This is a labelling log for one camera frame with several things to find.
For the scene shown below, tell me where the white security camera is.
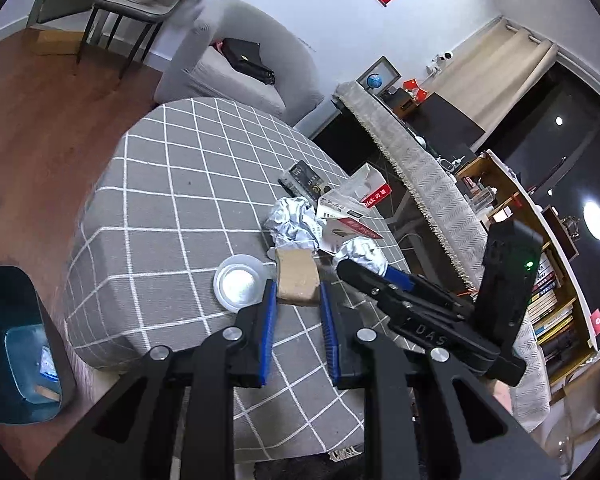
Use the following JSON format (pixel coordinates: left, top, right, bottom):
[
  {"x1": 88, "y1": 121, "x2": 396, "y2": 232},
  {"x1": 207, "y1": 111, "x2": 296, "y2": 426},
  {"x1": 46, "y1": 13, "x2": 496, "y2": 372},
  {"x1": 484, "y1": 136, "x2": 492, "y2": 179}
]
[{"x1": 426, "y1": 51, "x2": 456, "y2": 77}]

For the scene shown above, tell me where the beige fringed table runner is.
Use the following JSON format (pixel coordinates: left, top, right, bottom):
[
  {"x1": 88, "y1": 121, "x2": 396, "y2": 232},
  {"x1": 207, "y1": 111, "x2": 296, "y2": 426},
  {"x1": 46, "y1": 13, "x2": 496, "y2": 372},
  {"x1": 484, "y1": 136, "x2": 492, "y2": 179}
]
[{"x1": 332, "y1": 80, "x2": 551, "y2": 431}]

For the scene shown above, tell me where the grey checked tablecloth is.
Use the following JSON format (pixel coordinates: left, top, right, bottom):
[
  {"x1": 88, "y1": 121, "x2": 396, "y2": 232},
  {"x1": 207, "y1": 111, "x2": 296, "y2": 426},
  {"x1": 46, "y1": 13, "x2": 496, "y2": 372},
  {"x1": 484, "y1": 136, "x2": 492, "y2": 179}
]
[{"x1": 62, "y1": 97, "x2": 416, "y2": 463}]

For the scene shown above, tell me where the blue and white packet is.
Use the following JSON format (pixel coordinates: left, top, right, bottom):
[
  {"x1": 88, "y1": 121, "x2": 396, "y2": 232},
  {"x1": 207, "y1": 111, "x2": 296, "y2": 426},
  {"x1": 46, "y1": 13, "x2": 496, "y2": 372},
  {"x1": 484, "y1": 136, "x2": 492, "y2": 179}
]
[{"x1": 39, "y1": 345, "x2": 58, "y2": 378}]

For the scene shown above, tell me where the foil ball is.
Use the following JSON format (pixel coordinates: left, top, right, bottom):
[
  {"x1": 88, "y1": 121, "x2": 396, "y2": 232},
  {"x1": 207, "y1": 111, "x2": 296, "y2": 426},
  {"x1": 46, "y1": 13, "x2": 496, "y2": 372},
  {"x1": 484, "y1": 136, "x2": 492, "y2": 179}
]
[
  {"x1": 330, "y1": 237, "x2": 388, "y2": 277},
  {"x1": 266, "y1": 196, "x2": 326, "y2": 251}
]

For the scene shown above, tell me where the white box with red band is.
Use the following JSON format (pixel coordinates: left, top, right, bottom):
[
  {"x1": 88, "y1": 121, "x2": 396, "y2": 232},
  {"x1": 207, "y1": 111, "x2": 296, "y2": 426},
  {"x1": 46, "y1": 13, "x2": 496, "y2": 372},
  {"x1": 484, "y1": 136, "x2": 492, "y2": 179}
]
[{"x1": 320, "y1": 215, "x2": 383, "y2": 256}]

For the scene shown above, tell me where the beige curtain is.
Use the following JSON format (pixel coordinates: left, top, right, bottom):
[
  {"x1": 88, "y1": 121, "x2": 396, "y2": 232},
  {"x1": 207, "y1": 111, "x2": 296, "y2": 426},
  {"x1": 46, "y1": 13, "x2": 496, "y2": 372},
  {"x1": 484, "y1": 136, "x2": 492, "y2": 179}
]
[{"x1": 425, "y1": 17, "x2": 556, "y2": 136}]

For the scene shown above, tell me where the grey armchair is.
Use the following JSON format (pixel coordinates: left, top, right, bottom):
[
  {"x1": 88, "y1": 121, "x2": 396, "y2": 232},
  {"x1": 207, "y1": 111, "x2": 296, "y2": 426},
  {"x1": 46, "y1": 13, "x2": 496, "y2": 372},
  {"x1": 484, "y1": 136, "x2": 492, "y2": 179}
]
[{"x1": 154, "y1": 0, "x2": 326, "y2": 123}]

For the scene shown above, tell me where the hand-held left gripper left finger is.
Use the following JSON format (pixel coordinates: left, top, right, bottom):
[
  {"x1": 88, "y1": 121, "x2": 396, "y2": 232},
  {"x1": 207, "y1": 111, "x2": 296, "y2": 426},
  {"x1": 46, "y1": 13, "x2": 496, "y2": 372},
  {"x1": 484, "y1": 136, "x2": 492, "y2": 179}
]
[{"x1": 35, "y1": 279, "x2": 281, "y2": 480}]

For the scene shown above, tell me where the clear glass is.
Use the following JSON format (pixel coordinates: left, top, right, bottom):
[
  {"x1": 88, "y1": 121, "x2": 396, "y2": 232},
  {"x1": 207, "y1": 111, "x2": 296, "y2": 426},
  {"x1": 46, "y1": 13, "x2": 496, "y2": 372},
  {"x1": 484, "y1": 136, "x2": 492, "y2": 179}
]
[{"x1": 544, "y1": 430, "x2": 578, "y2": 478}]

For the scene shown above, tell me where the clear plastic lid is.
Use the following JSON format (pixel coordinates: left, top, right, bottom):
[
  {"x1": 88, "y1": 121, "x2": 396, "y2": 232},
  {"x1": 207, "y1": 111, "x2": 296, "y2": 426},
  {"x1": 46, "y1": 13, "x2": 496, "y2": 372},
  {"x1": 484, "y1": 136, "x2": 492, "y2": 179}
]
[{"x1": 213, "y1": 255, "x2": 268, "y2": 312}]

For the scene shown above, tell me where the white printed box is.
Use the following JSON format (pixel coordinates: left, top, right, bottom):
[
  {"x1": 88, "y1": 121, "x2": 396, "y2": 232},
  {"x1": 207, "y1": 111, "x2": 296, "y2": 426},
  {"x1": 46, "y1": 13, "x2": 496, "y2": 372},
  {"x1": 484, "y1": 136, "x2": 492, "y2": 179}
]
[{"x1": 316, "y1": 191, "x2": 368, "y2": 221}]

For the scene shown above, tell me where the red and white box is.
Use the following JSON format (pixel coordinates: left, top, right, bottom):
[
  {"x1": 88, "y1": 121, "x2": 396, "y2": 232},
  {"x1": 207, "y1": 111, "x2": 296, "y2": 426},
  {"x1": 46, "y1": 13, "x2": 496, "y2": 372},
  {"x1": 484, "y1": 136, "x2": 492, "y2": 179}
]
[{"x1": 337, "y1": 164, "x2": 392, "y2": 208}]

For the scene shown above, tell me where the black monitor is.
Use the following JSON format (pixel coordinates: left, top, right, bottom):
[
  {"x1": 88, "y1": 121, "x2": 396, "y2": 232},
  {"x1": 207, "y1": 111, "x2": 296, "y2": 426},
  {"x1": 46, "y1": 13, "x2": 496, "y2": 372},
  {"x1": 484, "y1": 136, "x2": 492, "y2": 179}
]
[{"x1": 415, "y1": 92, "x2": 486, "y2": 153}]

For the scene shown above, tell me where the cardboard box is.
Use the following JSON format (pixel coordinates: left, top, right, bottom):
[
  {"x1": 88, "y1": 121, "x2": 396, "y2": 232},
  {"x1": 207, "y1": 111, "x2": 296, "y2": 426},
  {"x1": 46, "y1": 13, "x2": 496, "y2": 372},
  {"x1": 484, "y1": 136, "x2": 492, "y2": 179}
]
[{"x1": 30, "y1": 27, "x2": 88, "y2": 56}]

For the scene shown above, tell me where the row of books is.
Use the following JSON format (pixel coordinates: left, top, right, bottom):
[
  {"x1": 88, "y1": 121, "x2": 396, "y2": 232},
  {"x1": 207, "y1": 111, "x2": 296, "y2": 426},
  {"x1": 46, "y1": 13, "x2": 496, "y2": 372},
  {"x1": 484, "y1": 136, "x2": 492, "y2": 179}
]
[{"x1": 527, "y1": 252, "x2": 581, "y2": 361}]

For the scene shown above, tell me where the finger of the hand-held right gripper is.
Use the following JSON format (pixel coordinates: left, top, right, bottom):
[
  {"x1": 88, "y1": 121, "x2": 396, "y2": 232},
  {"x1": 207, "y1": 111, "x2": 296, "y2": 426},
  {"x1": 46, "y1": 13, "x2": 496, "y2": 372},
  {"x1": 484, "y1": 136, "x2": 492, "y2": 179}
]
[
  {"x1": 336, "y1": 258, "x2": 417, "y2": 315},
  {"x1": 384, "y1": 266, "x2": 477, "y2": 318}
]

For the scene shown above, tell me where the black bag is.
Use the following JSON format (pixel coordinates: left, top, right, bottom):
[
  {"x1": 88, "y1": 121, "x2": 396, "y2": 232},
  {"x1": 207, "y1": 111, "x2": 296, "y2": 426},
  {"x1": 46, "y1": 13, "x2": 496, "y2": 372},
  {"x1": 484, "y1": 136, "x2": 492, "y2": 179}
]
[{"x1": 221, "y1": 37, "x2": 276, "y2": 86}]

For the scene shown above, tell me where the wooden bookshelf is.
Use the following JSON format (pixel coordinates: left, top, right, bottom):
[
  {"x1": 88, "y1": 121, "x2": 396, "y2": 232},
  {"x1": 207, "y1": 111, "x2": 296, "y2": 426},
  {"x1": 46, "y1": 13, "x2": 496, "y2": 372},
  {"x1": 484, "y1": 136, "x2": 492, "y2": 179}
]
[{"x1": 455, "y1": 149, "x2": 600, "y2": 401}]

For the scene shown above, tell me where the brown cardboard piece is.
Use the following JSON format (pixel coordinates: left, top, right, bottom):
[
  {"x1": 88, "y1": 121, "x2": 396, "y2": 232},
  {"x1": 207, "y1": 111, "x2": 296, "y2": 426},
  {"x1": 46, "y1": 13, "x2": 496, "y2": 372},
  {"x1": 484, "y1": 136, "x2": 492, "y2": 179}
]
[{"x1": 275, "y1": 247, "x2": 321, "y2": 306}]

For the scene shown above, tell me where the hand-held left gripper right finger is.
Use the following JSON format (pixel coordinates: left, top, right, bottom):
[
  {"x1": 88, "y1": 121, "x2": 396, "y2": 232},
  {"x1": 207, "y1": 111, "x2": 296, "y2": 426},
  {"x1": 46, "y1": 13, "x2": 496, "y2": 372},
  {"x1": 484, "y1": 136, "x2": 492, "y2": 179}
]
[{"x1": 319, "y1": 282, "x2": 563, "y2": 480}]

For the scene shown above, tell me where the teal trash bin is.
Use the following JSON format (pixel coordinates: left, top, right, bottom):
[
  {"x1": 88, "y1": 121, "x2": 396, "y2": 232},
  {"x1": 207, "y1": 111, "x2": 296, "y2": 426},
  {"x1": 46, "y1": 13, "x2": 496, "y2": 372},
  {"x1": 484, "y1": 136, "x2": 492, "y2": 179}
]
[{"x1": 0, "y1": 266, "x2": 77, "y2": 423}]

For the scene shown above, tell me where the framed globe picture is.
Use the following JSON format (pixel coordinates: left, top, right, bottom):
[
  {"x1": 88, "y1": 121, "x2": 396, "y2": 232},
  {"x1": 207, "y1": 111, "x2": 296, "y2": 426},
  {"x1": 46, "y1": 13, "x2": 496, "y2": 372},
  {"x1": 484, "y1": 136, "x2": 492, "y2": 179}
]
[{"x1": 356, "y1": 56, "x2": 400, "y2": 96}]

